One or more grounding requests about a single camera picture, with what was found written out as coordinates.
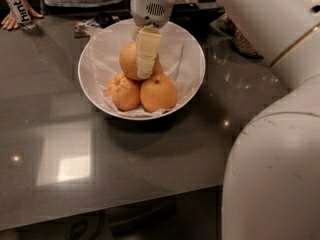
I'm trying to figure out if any black cable on floor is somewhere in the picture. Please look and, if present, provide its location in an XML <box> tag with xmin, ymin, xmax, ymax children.
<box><xmin>64</xmin><ymin>212</ymin><xmax>106</xmax><ymax>240</ymax></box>

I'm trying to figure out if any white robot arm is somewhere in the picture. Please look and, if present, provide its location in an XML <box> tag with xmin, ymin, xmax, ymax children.
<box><xmin>216</xmin><ymin>0</ymin><xmax>320</xmax><ymax>240</ymax></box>

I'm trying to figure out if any dark tray at table edge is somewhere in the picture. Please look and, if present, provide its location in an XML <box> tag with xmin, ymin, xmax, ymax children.
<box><xmin>95</xmin><ymin>2</ymin><xmax>224</xmax><ymax>28</ymax></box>

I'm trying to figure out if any colourful coaster on table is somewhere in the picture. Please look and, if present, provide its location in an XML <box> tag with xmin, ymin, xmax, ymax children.
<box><xmin>73</xmin><ymin>16</ymin><xmax>121</xmax><ymax>39</ymax></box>

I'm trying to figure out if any person's right hand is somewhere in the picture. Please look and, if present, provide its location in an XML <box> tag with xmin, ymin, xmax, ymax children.
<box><xmin>1</xmin><ymin>2</ymin><xmax>44</xmax><ymax>31</ymax></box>

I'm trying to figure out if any hint water bottle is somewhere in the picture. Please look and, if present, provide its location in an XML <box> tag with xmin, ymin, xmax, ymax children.
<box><xmin>5</xmin><ymin>0</ymin><xmax>36</xmax><ymax>30</ymax></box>

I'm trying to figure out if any hidden back orange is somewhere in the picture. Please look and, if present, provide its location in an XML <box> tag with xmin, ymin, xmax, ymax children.
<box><xmin>153</xmin><ymin>61</ymin><xmax>163</xmax><ymax>75</ymax></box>

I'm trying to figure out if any white paper liner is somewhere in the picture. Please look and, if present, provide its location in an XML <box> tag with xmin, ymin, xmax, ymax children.
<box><xmin>87</xmin><ymin>27</ymin><xmax>198</xmax><ymax>118</ymax></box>

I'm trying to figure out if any white bowl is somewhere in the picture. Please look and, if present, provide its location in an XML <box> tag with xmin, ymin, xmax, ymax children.
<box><xmin>77</xmin><ymin>17</ymin><xmax>206</xmax><ymax>121</ymax></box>

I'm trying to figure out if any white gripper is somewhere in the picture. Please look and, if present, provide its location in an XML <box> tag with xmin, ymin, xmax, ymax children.
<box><xmin>130</xmin><ymin>0</ymin><xmax>175</xmax><ymax>79</ymax></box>

